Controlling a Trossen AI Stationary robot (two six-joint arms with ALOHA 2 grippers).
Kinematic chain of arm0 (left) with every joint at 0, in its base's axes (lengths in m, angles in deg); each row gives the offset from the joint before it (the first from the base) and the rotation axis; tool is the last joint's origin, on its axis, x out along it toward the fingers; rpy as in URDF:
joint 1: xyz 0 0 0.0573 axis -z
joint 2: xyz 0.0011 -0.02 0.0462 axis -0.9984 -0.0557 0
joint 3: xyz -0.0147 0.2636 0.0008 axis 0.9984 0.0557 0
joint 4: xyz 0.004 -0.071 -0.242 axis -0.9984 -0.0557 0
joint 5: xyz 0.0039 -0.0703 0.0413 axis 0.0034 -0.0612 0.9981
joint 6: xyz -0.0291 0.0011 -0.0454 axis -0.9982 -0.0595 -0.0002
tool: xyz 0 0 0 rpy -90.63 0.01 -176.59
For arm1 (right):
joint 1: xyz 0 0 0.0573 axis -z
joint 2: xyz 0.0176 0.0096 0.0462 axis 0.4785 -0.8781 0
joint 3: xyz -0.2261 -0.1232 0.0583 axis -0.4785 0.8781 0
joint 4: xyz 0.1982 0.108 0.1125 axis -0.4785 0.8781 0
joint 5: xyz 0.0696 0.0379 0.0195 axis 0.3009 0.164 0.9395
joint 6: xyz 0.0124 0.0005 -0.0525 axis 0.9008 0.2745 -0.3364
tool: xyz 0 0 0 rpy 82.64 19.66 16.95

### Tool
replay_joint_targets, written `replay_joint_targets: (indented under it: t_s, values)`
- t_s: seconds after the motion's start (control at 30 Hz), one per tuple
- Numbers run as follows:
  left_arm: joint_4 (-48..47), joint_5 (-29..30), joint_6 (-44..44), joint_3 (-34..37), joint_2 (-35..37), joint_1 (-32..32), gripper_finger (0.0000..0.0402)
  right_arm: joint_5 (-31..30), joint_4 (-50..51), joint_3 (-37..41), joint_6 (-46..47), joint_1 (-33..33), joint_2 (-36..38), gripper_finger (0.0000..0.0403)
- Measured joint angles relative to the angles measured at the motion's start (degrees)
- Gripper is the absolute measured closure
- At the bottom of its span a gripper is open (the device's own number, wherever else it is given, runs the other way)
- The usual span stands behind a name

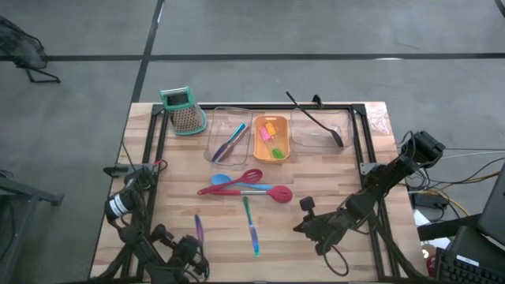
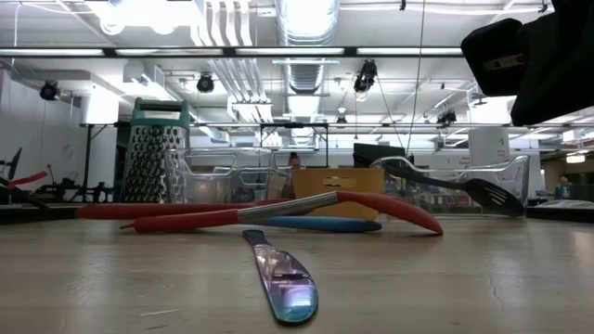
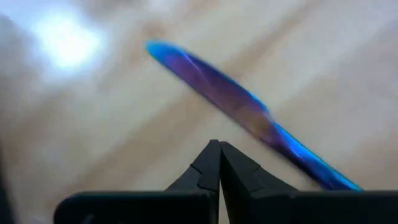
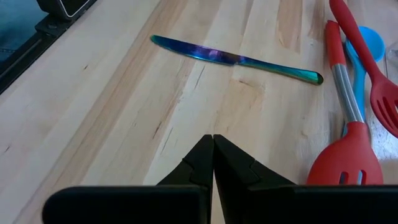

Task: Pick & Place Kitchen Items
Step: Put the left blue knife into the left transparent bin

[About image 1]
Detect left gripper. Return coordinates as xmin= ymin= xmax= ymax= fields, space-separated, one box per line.
xmin=151 ymin=223 xmax=211 ymax=282

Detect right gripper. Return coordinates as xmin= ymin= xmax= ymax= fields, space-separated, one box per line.
xmin=294 ymin=196 xmax=348 ymax=256

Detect green silicone brush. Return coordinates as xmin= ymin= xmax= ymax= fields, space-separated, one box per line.
xmin=267 ymin=133 xmax=285 ymax=160

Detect black slotted turner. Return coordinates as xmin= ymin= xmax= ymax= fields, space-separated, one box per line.
xmin=286 ymin=91 xmax=345 ymax=148

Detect pink silicone brush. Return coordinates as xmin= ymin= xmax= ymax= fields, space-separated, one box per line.
xmin=259 ymin=126 xmax=277 ymax=153

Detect orange silicone brush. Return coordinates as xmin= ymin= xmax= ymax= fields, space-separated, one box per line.
xmin=264 ymin=121 xmax=282 ymax=149

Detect red silicone tongs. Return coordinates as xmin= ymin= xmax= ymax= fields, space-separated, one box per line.
xmin=215 ymin=185 xmax=294 ymax=204

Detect blue silicone spoon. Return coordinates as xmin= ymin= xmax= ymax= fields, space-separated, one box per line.
xmin=211 ymin=174 xmax=275 ymax=191

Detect orange plastic bin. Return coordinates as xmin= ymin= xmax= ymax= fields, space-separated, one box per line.
xmin=252 ymin=114 xmax=292 ymax=164

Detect clear plastic bin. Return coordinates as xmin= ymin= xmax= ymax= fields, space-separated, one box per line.
xmin=201 ymin=105 xmax=253 ymax=166
xmin=290 ymin=108 xmax=355 ymax=150

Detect black power adapter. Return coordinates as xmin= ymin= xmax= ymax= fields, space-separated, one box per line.
xmin=412 ymin=192 xmax=449 ymax=210

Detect clear plastic bag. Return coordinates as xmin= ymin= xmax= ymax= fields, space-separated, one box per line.
xmin=365 ymin=104 xmax=395 ymax=136

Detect teal steel box grater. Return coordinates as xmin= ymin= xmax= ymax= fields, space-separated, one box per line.
xmin=159 ymin=85 xmax=208 ymax=136

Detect black keyboard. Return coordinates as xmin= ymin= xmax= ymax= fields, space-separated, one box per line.
xmin=436 ymin=247 xmax=505 ymax=284

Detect grey side table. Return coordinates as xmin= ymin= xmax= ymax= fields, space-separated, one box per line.
xmin=0 ymin=173 xmax=64 ymax=284

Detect dark grey computer monitor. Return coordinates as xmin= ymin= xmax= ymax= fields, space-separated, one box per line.
xmin=477 ymin=163 xmax=505 ymax=248

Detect black mesh chair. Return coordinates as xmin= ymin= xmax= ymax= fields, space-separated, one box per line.
xmin=0 ymin=14 xmax=62 ymax=84

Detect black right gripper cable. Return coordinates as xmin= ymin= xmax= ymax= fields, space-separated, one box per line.
xmin=323 ymin=244 xmax=350 ymax=277

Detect grey metal bracket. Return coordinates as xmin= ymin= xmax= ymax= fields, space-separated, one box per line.
xmin=359 ymin=162 xmax=380 ymax=177

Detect black aluminium table frame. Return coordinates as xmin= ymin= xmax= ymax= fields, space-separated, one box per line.
xmin=94 ymin=103 xmax=427 ymax=282

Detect white cable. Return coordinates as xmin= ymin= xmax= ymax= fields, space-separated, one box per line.
xmin=441 ymin=149 xmax=505 ymax=163

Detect yellow cable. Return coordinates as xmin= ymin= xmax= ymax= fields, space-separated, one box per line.
xmin=410 ymin=171 xmax=505 ymax=216

